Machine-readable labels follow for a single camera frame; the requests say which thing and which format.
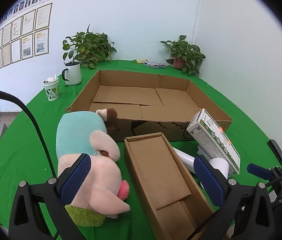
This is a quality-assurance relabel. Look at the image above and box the white handheld device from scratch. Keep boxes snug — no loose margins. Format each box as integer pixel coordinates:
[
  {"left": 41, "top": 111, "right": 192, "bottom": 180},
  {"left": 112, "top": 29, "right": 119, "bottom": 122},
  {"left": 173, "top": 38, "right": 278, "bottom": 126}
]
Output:
[{"left": 173, "top": 147, "right": 229, "bottom": 188}]

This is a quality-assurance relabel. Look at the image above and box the white green medicine box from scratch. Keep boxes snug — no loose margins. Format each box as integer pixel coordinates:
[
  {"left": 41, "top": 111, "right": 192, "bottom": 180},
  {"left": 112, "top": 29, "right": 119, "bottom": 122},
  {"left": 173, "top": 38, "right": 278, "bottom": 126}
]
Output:
[{"left": 187, "top": 108, "right": 241, "bottom": 176}]

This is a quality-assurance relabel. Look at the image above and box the narrow cardboard insert box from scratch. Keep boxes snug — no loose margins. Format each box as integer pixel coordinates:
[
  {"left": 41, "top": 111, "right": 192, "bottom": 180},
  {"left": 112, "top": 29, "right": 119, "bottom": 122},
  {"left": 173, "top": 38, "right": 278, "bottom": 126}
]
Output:
[{"left": 124, "top": 133, "right": 214, "bottom": 239}]

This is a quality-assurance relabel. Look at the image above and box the pig plush toy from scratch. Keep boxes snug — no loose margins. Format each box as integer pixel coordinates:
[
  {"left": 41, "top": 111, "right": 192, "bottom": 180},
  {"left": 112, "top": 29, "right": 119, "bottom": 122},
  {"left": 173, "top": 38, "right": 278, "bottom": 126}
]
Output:
[{"left": 56, "top": 108, "right": 131, "bottom": 227}]

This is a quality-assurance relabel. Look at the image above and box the green tablecloth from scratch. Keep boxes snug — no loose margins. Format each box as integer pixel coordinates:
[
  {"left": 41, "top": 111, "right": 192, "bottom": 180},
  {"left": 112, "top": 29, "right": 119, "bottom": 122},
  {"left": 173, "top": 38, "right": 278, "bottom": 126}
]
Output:
[{"left": 0, "top": 59, "right": 282, "bottom": 240}]

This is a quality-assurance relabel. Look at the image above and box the small potted plant red pot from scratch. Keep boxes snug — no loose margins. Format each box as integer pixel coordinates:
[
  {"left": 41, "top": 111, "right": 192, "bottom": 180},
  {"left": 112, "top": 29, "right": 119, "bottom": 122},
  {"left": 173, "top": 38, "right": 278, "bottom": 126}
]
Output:
[{"left": 160, "top": 35, "right": 206, "bottom": 76}]

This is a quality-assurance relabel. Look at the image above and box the large cardboard tray box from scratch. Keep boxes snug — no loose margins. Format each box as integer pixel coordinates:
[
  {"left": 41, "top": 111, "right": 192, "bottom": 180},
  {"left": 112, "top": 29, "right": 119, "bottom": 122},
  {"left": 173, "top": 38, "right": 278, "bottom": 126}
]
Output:
[{"left": 66, "top": 70, "right": 232, "bottom": 142}]

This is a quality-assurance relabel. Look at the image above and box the paper cup with leaves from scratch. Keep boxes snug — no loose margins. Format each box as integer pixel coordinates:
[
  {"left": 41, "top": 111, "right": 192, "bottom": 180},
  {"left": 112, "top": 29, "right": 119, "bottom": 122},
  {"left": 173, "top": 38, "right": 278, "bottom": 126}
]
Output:
[{"left": 43, "top": 75, "right": 59, "bottom": 101}]

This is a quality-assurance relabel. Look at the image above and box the tissue packet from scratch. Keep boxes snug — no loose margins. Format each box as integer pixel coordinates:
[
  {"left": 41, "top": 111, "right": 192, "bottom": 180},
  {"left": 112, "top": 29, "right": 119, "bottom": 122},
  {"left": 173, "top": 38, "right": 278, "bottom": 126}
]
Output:
[{"left": 143, "top": 62, "right": 166, "bottom": 69}]

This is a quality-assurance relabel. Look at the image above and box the white enamel mug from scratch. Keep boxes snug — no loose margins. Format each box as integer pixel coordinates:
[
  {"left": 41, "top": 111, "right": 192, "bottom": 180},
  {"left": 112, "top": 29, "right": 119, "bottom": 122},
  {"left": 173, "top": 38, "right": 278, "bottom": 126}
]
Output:
[{"left": 61, "top": 62, "right": 82, "bottom": 86}]

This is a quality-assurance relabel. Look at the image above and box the yellow packet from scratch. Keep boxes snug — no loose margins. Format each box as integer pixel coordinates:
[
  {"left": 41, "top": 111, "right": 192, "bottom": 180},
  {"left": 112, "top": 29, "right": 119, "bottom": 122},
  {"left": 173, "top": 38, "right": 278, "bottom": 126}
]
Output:
[{"left": 134, "top": 60, "right": 148, "bottom": 64}]

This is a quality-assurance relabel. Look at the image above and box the large potted plant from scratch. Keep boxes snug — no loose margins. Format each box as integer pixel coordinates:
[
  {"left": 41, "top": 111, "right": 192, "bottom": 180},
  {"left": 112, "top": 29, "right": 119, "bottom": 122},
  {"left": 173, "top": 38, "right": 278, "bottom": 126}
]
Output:
[{"left": 62, "top": 25, "right": 117, "bottom": 69}]

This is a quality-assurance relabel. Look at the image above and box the black cable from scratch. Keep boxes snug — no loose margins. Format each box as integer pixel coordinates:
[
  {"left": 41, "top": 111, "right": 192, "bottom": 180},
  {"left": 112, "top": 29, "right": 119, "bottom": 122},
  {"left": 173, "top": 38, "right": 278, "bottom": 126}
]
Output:
[{"left": 0, "top": 89, "right": 57, "bottom": 178}]

